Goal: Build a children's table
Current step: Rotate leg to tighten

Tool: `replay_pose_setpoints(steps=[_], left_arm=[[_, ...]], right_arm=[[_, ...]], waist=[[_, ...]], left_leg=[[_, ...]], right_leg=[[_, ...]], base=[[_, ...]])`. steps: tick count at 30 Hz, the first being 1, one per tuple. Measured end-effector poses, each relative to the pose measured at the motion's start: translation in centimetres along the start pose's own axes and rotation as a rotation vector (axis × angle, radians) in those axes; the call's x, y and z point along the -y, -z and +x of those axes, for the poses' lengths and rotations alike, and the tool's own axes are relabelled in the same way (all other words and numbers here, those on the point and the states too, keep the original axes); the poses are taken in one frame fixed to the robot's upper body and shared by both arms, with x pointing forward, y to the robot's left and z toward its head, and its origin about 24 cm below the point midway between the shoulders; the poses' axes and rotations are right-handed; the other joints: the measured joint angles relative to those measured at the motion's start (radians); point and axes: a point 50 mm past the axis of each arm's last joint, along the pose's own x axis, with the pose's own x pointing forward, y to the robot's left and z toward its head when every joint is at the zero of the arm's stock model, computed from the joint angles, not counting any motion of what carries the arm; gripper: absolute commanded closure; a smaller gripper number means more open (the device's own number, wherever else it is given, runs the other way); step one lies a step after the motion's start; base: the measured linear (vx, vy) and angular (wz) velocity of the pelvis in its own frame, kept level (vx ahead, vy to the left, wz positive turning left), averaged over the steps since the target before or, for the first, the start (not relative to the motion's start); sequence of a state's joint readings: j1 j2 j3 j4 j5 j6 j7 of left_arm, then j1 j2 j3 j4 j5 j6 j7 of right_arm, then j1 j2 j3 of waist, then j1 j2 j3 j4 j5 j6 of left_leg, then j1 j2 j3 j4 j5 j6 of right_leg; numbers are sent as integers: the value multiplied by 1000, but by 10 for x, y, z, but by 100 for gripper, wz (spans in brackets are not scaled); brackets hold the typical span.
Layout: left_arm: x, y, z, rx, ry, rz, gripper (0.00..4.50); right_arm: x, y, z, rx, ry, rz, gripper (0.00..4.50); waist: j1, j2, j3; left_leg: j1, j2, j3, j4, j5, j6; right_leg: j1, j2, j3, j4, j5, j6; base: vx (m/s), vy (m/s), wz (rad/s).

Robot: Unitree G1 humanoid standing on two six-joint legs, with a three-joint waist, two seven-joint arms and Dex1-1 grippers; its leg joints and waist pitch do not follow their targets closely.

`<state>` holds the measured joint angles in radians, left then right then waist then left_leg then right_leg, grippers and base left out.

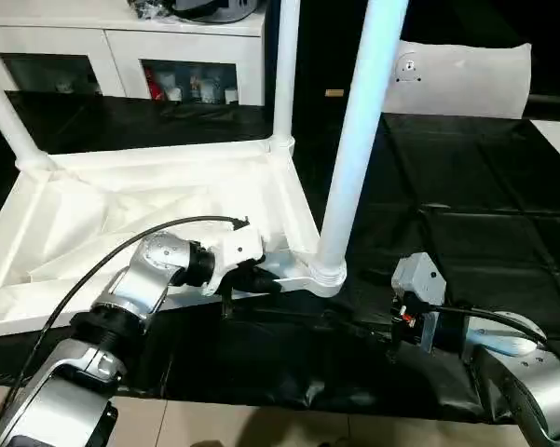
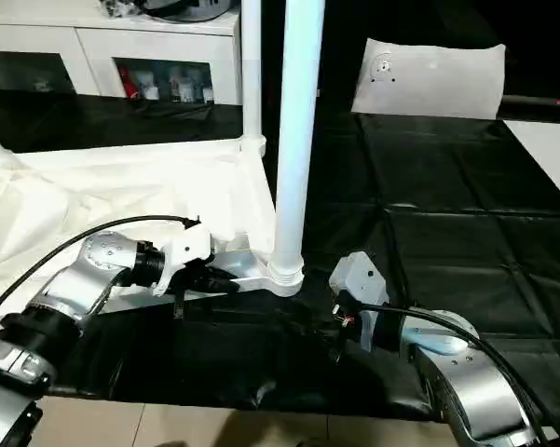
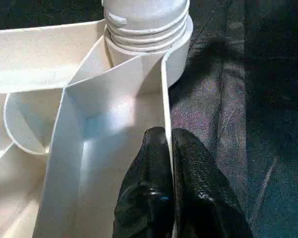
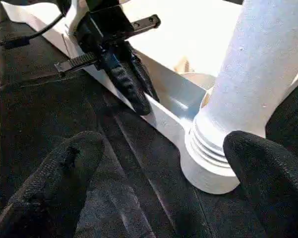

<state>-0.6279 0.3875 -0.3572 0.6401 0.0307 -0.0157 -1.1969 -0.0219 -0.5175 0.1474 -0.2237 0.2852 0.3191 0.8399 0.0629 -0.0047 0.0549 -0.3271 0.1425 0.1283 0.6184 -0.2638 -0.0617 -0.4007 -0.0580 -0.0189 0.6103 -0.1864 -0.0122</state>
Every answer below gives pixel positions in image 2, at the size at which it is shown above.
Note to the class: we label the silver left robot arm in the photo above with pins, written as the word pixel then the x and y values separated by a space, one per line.
pixel 74 279

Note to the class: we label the small white cup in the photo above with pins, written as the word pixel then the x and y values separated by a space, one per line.
pixel 150 92
pixel 208 96

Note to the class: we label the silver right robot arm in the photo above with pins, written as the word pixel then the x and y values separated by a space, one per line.
pixel 470 372

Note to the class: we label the black bar red light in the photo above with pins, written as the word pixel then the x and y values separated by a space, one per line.
pixel 540 101

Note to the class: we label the dark crumpled small pile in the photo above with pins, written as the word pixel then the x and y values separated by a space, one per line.
pixel 118 8

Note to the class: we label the black tall cabinet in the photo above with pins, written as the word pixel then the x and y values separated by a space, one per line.
pixel 345 56

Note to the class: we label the black work mat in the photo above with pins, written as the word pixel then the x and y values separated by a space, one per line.
pixel 447 233

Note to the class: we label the white glass-door cabinet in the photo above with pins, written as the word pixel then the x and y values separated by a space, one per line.
pixel 74 42

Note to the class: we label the white flat board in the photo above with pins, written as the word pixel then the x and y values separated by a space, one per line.
pixel 545 158

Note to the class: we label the white printed jar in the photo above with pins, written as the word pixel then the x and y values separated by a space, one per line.
pixel 176 86

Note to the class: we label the red bottle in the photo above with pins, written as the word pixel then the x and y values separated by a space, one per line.
pixel 129 83

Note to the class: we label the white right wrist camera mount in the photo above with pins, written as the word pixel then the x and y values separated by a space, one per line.
pixel 361 279

